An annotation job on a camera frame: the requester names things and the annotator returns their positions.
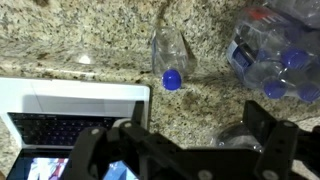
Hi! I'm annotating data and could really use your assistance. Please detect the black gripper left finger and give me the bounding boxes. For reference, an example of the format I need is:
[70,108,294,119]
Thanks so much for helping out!
[59,100,189,180]

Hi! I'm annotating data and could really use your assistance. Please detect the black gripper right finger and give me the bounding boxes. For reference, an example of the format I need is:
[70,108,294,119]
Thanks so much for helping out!
[242,99,320,180]

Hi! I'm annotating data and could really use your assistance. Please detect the wrapped pack of water bottles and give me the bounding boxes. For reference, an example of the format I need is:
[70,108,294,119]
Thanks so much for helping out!
[225,0,320,104]

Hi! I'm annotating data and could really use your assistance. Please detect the clear water bottle blue cap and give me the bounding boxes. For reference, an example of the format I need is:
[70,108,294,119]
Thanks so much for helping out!
[151,26,198,92]

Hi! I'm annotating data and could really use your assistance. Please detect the silver open laptop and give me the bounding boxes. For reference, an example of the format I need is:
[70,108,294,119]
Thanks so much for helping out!
[0,77,152,180]

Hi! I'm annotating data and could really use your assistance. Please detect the crumpled clear plastic wrap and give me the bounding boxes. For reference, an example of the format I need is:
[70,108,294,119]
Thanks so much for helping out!
[211,122,266,154]

